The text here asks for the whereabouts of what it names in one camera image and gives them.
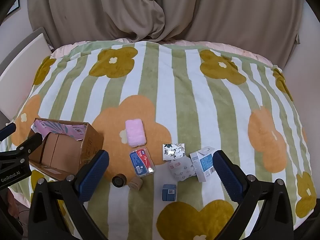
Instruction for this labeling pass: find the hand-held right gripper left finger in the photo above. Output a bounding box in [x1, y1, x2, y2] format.
[29, 149, 110, 240]

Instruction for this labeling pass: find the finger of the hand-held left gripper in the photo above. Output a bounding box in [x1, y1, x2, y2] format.
[10, 132, 43, 164]
[0, 122, 17, 142]

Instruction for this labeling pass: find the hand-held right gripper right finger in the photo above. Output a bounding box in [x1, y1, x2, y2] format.
[212, 150, 294, 240]

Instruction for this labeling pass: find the white and blue carton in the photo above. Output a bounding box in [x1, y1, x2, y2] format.
[189, 146, 217, 182]

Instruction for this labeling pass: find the brown cardboard box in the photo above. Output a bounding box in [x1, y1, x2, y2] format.
[28, 117, 104, 181]

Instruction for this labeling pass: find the beige round jar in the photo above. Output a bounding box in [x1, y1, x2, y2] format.
[128, 176, 143, 190]

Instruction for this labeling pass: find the white patterned soft packet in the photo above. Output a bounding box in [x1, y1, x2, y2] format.
[168, 156, 195, 180]

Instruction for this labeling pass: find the pink towel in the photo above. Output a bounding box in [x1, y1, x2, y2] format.
[125, 119, 147, 147]

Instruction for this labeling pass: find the small blue cube box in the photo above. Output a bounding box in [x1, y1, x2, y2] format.
[161, 184, 177, 202]

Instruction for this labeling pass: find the pink printed packet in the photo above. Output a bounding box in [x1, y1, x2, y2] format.
[32, 119, 88, 142]

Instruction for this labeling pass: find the red blue floss pick box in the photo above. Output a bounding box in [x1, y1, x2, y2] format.
[129, 148, 156, 176]

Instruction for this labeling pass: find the white printed sachet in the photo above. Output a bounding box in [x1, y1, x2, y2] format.
[162, 142, 186, 161]

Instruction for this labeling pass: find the white headboard panel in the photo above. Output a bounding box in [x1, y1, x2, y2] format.
[0, 27, 53, 123]

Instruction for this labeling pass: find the green striped floral blanket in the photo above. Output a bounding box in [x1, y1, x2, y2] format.
[5, 40, 315, 240]

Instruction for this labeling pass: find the beige curtain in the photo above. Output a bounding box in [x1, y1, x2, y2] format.
[27, 0, 304, 68]

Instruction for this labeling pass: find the framed wall picture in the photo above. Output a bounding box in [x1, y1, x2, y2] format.
[6, 0, 20, 15]

